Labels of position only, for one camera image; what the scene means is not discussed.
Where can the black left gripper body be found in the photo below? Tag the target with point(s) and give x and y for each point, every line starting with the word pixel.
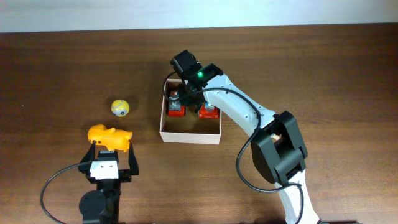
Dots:
pixel 124 175

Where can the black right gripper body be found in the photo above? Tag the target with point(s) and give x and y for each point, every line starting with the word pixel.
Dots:
pixel 186 98

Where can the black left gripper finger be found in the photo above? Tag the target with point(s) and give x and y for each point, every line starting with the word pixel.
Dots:
pixel 90 155
pixel 133 165

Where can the small red toy truck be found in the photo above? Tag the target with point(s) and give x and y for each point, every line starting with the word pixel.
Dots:
pixel 175 108

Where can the red toy car grey top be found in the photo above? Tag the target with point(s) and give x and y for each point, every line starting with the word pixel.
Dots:
pixel 208 111

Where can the orange plastic toy animal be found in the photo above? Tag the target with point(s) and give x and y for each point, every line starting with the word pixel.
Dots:
pixel 111 138

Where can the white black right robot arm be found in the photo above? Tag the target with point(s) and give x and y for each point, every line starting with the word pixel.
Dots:
pixel 277 146

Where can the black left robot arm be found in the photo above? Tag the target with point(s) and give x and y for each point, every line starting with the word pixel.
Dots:
pixel 101 205

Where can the pink open cardboard box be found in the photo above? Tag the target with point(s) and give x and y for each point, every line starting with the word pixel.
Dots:
pixel 190 128

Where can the yellow grey toy ball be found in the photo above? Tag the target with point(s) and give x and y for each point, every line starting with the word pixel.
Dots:
pixel 120 108

